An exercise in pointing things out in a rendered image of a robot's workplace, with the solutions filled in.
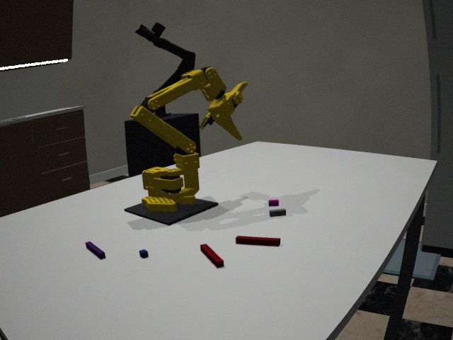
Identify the small blue block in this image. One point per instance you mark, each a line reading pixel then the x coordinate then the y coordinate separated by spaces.
pixel 143 253

